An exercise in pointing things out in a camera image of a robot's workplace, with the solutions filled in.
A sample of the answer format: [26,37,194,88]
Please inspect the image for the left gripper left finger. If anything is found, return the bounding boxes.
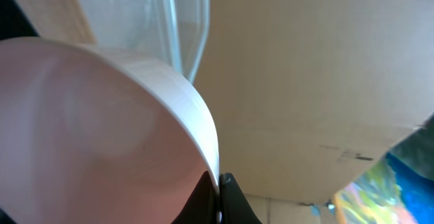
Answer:
[172,171,217,224]

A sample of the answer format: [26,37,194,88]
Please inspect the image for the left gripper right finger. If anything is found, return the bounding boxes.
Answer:
[220,173,261,224]

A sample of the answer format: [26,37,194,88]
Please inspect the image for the pink bowl with nuts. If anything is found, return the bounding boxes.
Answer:
[1,37,219,223]

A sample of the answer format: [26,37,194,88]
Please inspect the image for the cardboard backdrop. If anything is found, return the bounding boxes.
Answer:
[195,0,433,203]

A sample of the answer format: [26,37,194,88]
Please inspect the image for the clear plastic bin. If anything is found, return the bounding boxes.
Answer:
[78,0,210,82]

